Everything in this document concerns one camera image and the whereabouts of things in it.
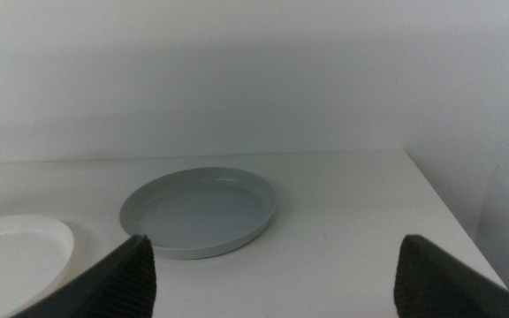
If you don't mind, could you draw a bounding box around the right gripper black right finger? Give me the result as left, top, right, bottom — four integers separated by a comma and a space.
393, 233, 509, 318

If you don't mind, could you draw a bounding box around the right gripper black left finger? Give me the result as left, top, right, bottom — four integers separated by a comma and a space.
9, 233, 157, 318

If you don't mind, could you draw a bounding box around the white shallow bowl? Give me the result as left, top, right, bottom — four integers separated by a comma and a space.
0, 214, 75, 318

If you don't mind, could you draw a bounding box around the grey shallow bowl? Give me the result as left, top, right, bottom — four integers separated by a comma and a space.
118, 166, 277, 261

